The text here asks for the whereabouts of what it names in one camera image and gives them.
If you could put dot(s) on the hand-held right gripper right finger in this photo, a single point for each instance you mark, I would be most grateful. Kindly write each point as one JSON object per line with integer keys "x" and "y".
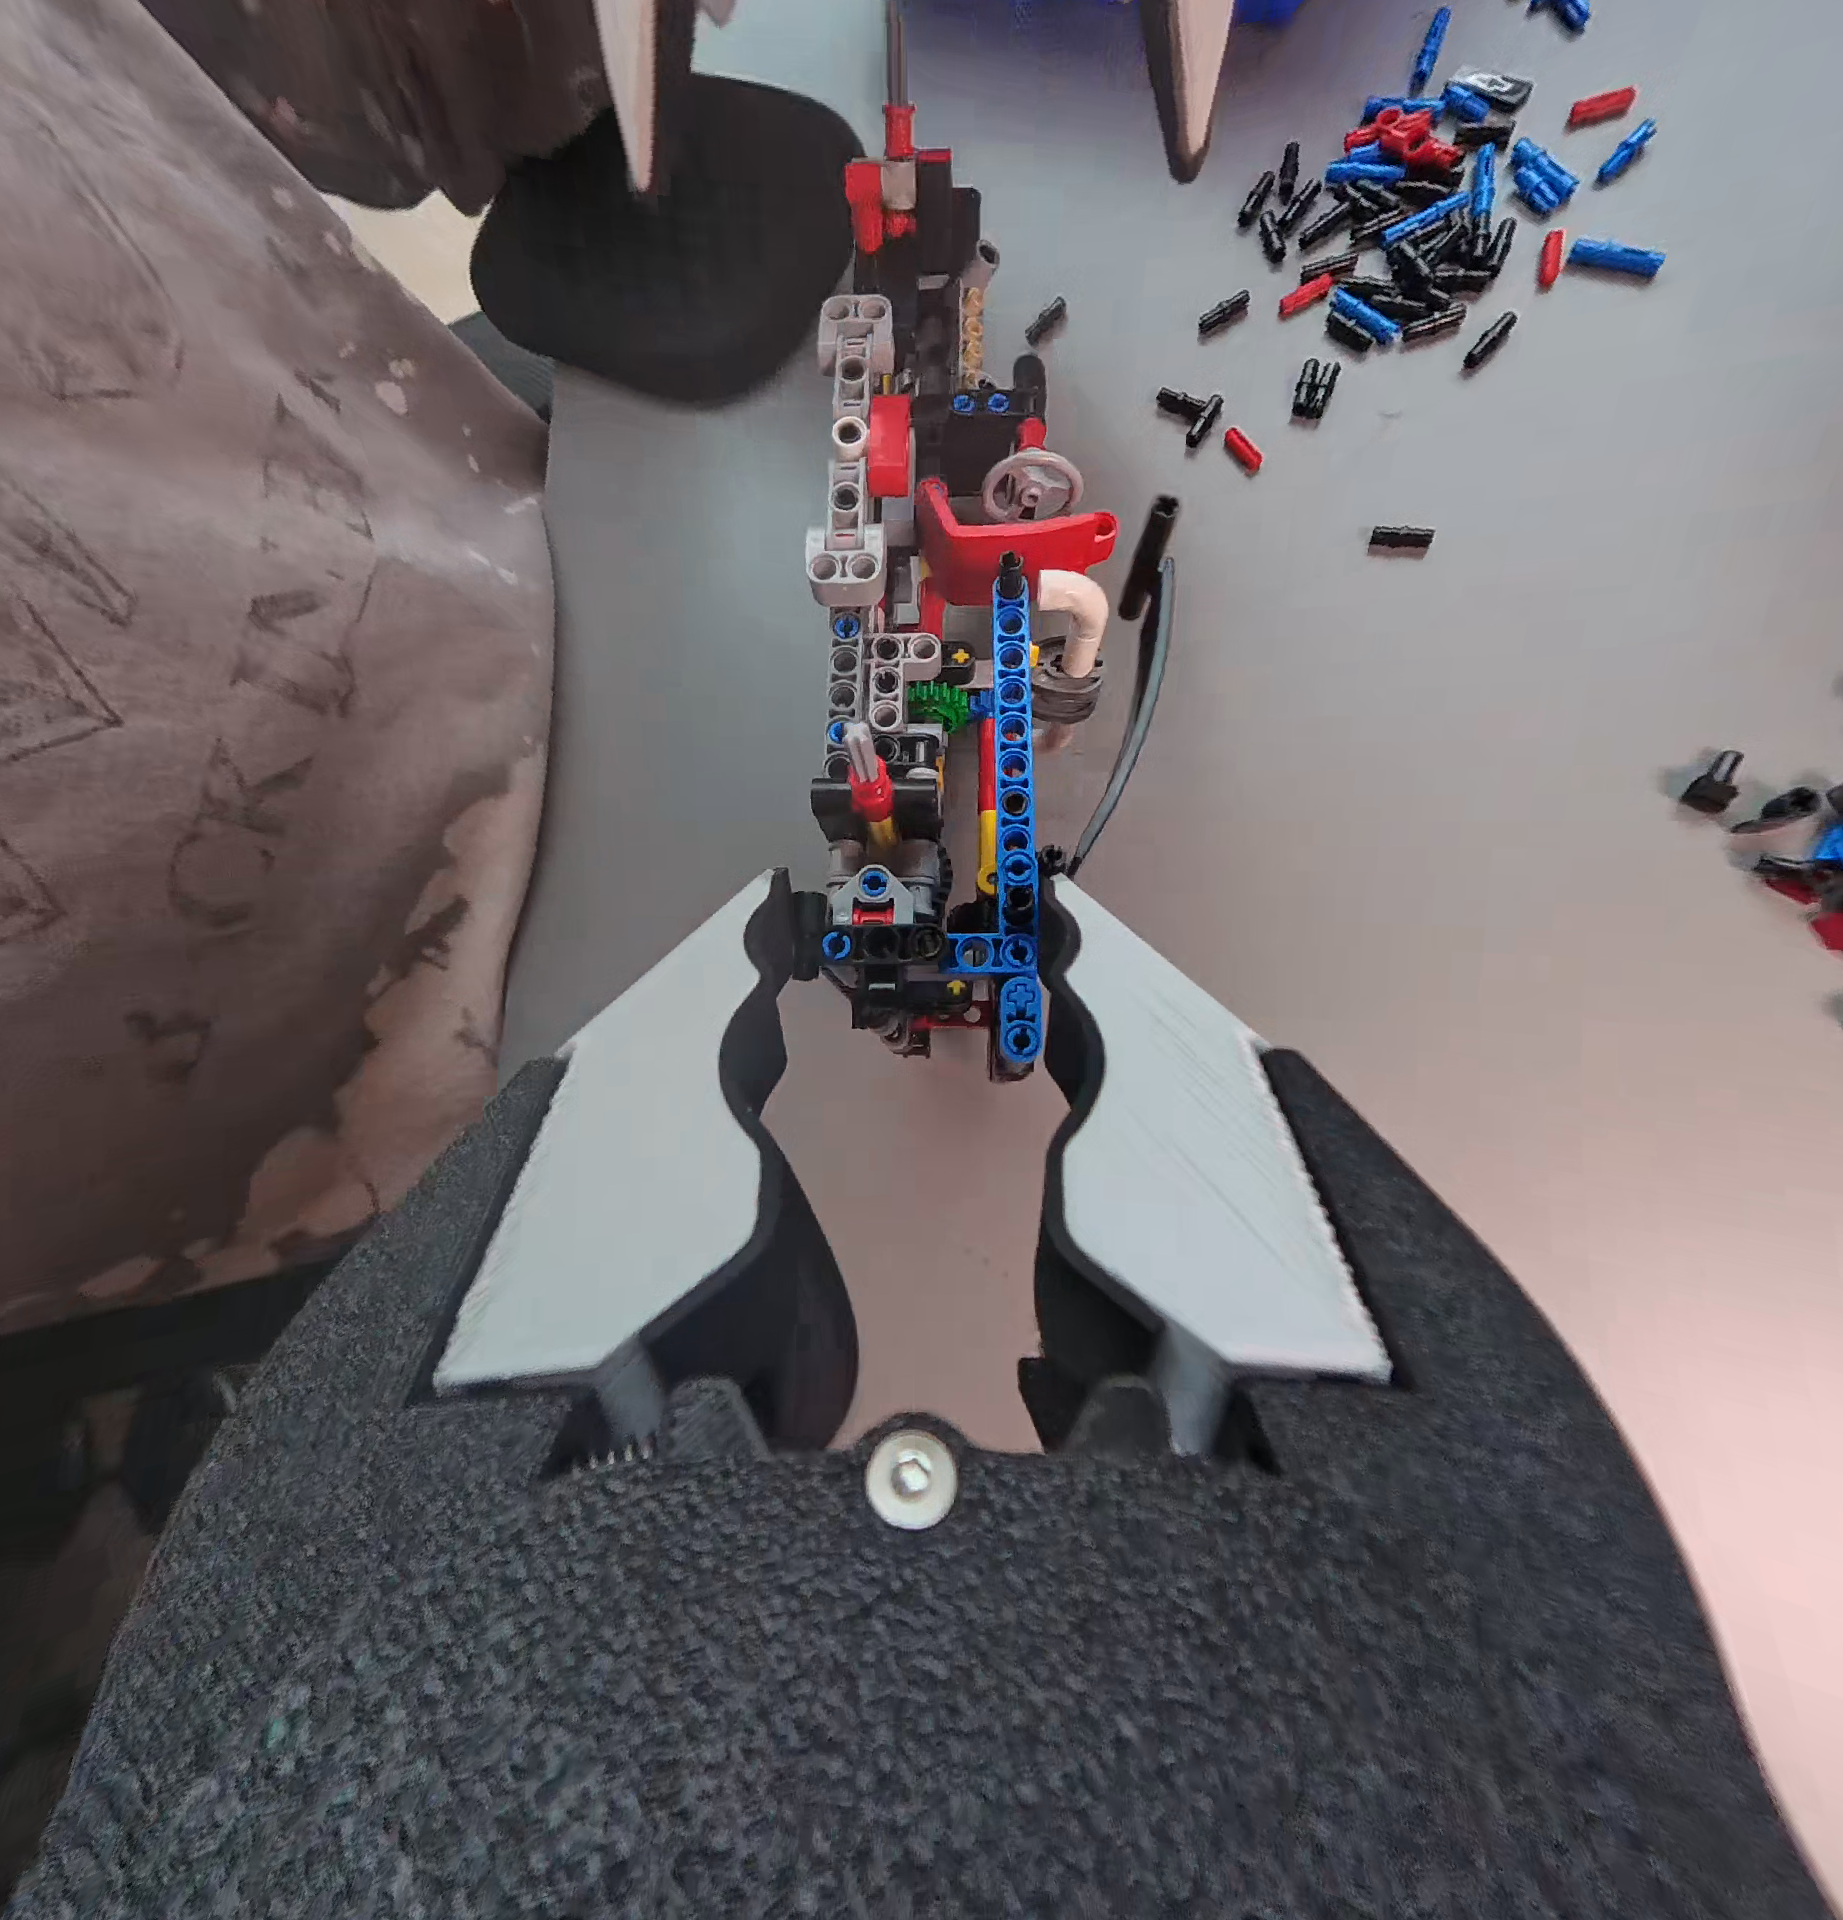
{"x": 1208, "y": 1185}

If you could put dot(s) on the black flexible rod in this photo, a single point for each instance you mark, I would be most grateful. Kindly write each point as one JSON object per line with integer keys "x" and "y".
{"x": 1148, "y": 676}

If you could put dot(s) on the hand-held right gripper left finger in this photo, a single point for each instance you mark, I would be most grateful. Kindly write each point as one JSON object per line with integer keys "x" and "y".
{"x": 638, "y": 1170}

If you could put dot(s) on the pile of small brick parts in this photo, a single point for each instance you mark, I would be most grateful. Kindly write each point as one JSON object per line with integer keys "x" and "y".
{"x": 1823, "y": 871}

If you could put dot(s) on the person's brown patterned clothing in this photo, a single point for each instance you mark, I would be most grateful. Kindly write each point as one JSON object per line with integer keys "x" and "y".
{"x": 232, "y": 676}

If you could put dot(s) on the toy brick car model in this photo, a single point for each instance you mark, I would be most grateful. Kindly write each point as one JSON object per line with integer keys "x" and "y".
{"x": 1013, "y": 751}

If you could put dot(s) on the pile of connector pins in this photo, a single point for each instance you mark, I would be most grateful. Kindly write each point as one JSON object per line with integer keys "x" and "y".
{"x": 1403, "y": 225}

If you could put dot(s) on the grey desk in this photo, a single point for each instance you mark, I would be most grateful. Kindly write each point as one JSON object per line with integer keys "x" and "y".
{"x": 1462, "y": 1050}

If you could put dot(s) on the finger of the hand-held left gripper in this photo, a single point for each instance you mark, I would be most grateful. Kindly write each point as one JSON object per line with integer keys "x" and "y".
{"x": 1189, "y": 75}
{"x": 643, "y": 75}

